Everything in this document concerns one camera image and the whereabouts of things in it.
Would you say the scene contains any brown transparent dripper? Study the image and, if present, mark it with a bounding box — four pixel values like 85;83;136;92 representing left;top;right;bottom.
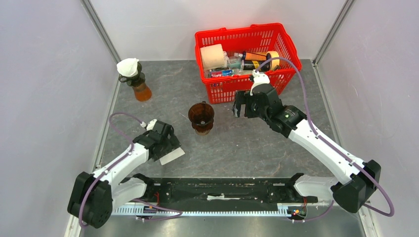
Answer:
188;101;214;130

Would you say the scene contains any green transparent dripper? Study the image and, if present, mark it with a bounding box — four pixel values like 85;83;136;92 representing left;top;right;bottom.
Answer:
118;62;145;87

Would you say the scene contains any white paper coffee filter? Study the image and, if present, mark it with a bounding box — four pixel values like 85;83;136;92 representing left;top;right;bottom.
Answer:
117;58;139;78

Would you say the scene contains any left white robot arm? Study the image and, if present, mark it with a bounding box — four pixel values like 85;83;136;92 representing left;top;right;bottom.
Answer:
67;119;185;229

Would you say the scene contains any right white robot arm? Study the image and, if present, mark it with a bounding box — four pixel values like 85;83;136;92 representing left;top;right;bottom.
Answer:
233;84;381;213

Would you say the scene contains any clear plastic bottle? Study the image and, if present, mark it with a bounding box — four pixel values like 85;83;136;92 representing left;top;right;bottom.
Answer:
227;53;243;69

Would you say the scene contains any yellow masking tape roll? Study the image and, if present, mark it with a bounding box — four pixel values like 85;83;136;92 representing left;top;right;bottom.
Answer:
266;51;280;71

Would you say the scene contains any black orange cylinder can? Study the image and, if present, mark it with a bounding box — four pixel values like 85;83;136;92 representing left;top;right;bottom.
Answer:
242;51;267;70

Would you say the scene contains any small glass beaker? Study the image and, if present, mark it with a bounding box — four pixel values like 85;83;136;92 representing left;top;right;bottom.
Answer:
195;129;210;136

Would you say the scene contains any orange glass flask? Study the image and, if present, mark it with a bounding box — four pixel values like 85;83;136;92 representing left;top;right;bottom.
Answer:
133;82;152;102

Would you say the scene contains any beige paper roll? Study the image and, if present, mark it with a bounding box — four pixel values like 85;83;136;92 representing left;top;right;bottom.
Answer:
200;44;227;70

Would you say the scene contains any red plastic basket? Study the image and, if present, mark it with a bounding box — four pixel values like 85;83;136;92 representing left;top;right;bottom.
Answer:
195;23;302;104

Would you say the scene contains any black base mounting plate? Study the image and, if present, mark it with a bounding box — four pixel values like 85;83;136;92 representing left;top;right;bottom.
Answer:
140;177;318;212

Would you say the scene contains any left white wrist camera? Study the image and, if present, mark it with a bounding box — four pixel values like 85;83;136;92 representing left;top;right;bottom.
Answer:
140;119;158;131

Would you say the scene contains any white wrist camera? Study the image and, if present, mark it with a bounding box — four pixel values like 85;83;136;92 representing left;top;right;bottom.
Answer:
250;70;270;96
140;119;158;131

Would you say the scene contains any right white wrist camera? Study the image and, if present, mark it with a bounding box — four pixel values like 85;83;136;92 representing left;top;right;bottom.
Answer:
250;70;270;96

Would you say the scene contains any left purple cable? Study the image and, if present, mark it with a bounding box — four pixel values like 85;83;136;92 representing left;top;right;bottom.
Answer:
78;112;183;228

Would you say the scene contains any purple cable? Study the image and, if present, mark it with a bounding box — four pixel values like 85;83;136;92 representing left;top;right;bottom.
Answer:
255;57;395;223
78;112;183;228

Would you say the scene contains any white cable duct strip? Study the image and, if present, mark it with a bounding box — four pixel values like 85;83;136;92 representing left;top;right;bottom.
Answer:
112;203;303;218

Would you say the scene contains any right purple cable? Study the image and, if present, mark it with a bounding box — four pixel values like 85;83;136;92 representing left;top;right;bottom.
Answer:
255;57;395;223

